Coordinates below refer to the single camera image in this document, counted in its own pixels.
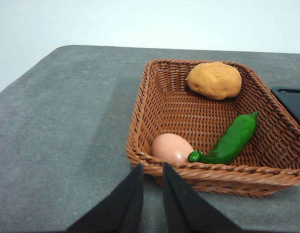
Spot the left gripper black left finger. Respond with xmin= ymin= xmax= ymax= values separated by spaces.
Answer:
xmin=66 ymin=163 xmax=144 ymax=233

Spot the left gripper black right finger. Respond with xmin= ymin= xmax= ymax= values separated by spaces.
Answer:
xmin=162 ymin=162 xmax=243 ymax=233

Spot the pale brown egg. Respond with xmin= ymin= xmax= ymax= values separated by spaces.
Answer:
xmin=151 ymin=133 xmax=195 ymax=165

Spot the green chili pepper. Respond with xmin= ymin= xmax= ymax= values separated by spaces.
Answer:
xmin=187 ymin=111 xmax=260 ymax=166

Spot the brown wicker basket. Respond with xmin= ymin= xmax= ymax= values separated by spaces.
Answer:
xmin=126 ymin=59 xmax=300 ymax=199

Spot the black rectangular tray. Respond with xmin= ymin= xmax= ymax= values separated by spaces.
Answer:
xmin=270 ymin=86 xmax=300 ymax=131

